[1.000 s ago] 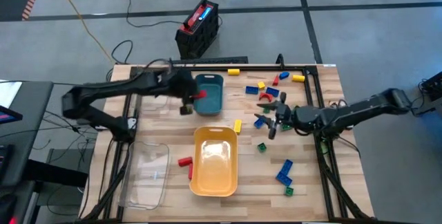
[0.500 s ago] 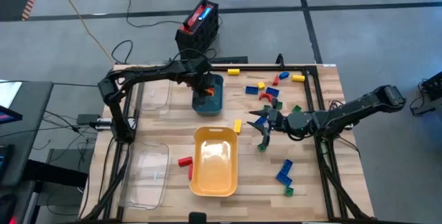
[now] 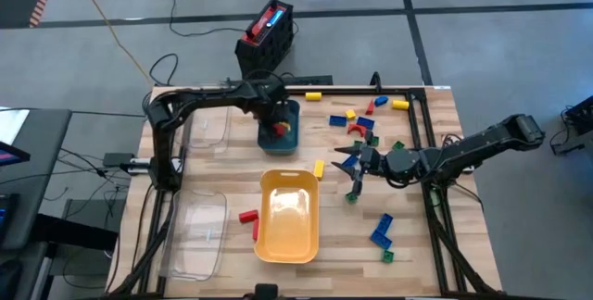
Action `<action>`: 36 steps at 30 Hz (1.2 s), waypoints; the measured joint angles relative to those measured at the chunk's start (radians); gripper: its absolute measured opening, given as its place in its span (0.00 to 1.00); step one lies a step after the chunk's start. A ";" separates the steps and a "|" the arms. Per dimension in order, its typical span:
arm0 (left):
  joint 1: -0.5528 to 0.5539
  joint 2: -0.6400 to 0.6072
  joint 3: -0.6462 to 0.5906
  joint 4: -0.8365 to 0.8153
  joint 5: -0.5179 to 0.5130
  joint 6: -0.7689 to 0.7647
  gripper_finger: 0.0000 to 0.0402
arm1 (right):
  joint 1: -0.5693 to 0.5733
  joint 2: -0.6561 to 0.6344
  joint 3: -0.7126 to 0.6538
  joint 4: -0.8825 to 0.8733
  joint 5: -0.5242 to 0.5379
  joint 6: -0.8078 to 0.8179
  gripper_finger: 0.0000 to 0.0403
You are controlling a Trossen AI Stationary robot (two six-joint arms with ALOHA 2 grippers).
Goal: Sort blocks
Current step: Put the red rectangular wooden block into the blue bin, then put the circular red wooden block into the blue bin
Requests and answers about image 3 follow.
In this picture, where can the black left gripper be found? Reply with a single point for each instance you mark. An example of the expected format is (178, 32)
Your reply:
(278, 112)

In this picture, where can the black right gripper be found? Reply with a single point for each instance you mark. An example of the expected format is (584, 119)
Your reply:
(374, 161)

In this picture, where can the red rectangular block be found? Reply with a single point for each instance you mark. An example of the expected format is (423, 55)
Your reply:
(280, 129)
(248, 216)

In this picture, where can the long yellow block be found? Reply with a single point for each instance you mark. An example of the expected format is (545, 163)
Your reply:
(319, 169)

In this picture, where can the red arch block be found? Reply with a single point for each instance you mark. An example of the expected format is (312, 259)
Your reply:
(357, 127)

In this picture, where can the yellow cube block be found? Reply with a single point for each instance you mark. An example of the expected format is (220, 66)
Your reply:
(350, 115)

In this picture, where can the red triangular block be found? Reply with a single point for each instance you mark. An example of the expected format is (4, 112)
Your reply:
(369, 107)

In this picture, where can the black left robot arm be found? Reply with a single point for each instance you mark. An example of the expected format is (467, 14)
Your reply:
(208, 96)

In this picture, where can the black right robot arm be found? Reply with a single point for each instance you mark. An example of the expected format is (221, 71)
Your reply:
(463, 151)

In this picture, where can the teal plastic bin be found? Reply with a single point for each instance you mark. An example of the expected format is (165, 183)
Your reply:
(283, 148)

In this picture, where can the black and red toolbox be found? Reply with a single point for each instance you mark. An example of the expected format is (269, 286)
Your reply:
(264, 54)

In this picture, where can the blue rounded block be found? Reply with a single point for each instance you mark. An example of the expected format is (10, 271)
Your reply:
(381, 101)

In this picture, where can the clear plastic bin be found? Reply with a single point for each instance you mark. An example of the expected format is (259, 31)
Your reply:
(208, 128)
(194, 244)

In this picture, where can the red power unit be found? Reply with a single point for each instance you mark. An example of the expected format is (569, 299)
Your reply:
(266, 24)

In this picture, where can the orange plastic bin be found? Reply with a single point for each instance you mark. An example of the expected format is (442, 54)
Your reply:
(287, 226)

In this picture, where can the small black box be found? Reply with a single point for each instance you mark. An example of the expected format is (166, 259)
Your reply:
(118, 159)

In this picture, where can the black floor equipment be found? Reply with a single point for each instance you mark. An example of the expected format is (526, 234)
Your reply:
(576, 126)

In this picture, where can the black side desk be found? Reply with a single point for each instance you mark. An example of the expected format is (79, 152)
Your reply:
(37, 175)

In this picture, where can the white paper sheet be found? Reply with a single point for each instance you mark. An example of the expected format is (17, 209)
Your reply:
(11, 124)

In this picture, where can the small tilted monitor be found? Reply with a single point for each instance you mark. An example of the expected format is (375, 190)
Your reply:
(11, 155)

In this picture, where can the dark screen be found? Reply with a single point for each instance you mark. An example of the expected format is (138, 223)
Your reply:
(5, 216)

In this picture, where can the black frame clamp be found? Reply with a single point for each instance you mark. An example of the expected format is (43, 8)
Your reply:
(376, 82)

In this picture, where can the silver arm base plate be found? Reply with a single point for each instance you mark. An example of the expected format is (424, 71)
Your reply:
(139, 166)

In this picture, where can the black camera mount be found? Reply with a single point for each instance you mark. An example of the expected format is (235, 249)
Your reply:
(266, 291)

